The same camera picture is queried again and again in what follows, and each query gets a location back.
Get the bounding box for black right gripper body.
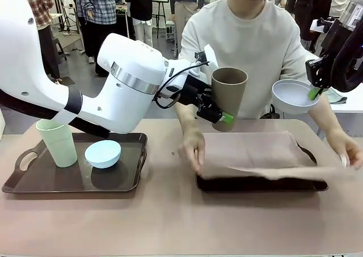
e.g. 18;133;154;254
320;20;355;62

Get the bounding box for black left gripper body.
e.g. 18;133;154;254
180;75;214;108

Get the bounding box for brown tall cup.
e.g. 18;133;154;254
212;67;248;133

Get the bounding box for white bowl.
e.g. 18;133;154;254
271;79;321;115

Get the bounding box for beige cloth mat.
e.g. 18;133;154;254
195;130;358;182

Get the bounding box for light blue bowl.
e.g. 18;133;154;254
85;139;123;170

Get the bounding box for pale green tall cup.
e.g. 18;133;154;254
35;119;78;168

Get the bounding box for person's left forearm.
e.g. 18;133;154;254
307;96;343;139

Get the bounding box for person's right forearm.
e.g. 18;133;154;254
175;103;201;132

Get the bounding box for person's right hand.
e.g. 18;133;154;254
178;126;207;173

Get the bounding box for person's left hand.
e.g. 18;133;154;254
327;130;361;167

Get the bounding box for bystander in white shirt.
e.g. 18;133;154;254
328;0;353;19

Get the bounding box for white side table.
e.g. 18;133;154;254
302;40;363;112

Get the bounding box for bystander in dark red jacket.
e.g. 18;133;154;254
284;0;333;51

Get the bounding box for person in cream shirt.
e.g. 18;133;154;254
175;0;339;120

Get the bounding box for bystander in beige trousers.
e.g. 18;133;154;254
170;0;207;61

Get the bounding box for black easel with whiteboard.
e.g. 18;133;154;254
151;0;171;40

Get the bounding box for bystander in black jacket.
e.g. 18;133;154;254
125;0;161;43

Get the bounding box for bystander in blue plaid shirt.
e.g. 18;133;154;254
74;0;126;77

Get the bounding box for bystander in red plaid shirt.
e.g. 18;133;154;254
29;0;62;84

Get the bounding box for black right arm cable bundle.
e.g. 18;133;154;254
330;26;363;93

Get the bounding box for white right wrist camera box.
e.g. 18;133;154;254
310;18;327;33

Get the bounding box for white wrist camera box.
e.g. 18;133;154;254
310;18;327;33
193;43;218;71

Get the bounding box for thin black left camera cable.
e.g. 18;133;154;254
154;60;211;109

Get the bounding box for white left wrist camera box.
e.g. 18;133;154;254
193;43;218;71

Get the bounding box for dark brown handled tray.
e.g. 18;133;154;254
2;132;149;195
195;143;329;194

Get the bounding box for black camera tripod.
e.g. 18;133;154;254
57;0;78;36

